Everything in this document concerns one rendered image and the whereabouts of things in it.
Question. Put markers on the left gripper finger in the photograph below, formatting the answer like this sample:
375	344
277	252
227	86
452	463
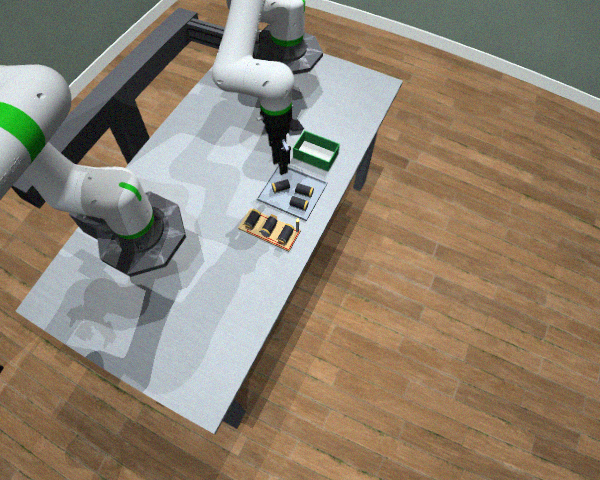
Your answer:
284	157
274	150

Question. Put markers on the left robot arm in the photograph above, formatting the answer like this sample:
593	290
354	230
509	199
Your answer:
235	70

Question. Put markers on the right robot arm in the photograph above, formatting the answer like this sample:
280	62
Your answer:
34	102

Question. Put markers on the dark grey battery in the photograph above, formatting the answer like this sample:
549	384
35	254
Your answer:
286	232
303	189
252	218
269	225
298	202
281	185

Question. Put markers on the tan battery holder board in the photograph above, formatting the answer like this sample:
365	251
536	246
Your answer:
272	238

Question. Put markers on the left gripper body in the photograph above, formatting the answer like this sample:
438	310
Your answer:
279	133

